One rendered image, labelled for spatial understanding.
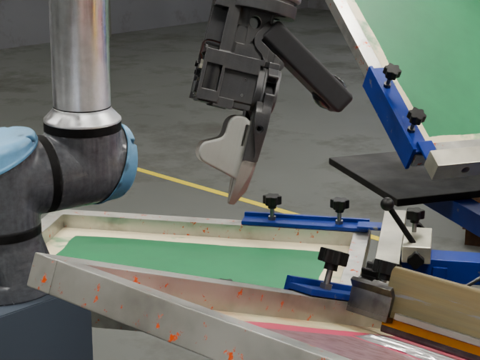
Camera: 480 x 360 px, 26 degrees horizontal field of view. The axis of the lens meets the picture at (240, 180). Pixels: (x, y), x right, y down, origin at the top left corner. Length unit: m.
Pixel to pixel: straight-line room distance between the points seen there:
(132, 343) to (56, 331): 2.66
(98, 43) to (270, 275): 0.90
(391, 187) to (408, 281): 1.41
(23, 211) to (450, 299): 0.62
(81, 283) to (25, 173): 0.43
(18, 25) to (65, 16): 10.13
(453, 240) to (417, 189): 2.51
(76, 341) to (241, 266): 0.79
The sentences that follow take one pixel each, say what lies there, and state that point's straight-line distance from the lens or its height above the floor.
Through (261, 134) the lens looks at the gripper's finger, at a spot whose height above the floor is 1.54.
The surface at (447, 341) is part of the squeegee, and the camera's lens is 1.52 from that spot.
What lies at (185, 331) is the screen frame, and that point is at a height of 1.38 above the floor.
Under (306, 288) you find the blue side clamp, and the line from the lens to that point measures 1.49.
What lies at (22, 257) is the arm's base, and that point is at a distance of 1.52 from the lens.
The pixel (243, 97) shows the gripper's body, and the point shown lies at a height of 1.57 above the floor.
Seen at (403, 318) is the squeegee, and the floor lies 1.18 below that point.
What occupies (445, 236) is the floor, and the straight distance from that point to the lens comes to 5.47.
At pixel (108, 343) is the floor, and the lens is 4.22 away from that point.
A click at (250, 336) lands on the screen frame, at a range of 0.94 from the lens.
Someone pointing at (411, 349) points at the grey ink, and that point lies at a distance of 1.43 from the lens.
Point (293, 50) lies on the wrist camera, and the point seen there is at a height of 1.61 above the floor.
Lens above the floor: 1.79
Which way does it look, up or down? 16 degrees down
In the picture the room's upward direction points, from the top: straight up
